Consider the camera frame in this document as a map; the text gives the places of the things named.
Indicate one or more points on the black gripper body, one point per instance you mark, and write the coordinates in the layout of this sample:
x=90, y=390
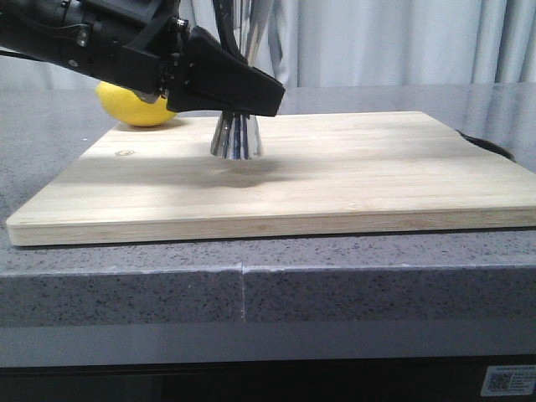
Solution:
x=135, y=43

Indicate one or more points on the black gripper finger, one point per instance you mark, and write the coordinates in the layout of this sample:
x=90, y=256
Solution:
x=206, y=77
x=228, y=18

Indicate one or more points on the steel double jigger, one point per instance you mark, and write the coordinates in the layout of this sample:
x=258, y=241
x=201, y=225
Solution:
x=237, y=136

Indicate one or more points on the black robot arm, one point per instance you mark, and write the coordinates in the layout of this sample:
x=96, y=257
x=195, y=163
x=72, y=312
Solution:
x=50, y=31

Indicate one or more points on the yellow lemon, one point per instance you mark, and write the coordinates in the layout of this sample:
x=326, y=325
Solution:
x=123, y=105

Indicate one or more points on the grey pleated curtain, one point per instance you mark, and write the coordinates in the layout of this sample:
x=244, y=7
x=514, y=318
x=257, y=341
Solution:
x=372, y=43

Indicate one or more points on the light wooden cutting board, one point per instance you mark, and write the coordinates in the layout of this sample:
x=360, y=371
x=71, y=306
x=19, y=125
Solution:
x=320, y=174

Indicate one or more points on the white QR code label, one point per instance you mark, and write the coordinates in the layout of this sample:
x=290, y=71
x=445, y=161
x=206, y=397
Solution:
x=508, y=380

